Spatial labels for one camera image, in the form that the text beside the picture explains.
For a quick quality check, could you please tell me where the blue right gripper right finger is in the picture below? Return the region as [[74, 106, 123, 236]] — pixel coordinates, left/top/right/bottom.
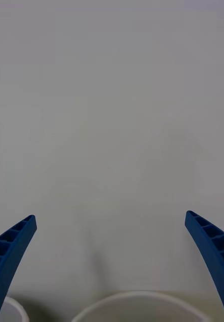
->
[[184, 210, 224, 322]]

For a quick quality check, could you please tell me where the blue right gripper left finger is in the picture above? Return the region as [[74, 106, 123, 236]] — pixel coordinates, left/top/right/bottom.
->
[[0, 214, 37, 322]]

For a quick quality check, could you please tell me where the grey plastic waste bin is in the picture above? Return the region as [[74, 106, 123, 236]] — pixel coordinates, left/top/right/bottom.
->
[[2, 296, 30, 322]]

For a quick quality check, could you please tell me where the yellow-green plastic waste bin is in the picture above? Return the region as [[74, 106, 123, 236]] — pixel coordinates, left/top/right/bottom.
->
[[71, 290, 212, 322]]

